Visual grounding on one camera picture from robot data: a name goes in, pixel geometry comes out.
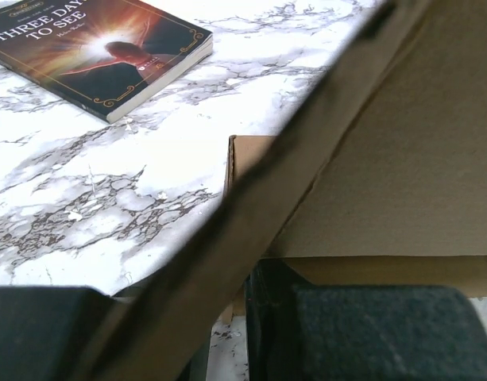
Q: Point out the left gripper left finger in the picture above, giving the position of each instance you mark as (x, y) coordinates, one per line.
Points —
(45, 330)

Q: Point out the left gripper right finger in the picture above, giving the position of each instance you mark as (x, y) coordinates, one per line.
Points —
(299, 331)

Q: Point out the dark paperback book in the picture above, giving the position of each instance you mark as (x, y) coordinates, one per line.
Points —
(106, 57)

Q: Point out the cardboard box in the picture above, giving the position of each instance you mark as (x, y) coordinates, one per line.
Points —
(379, 178)

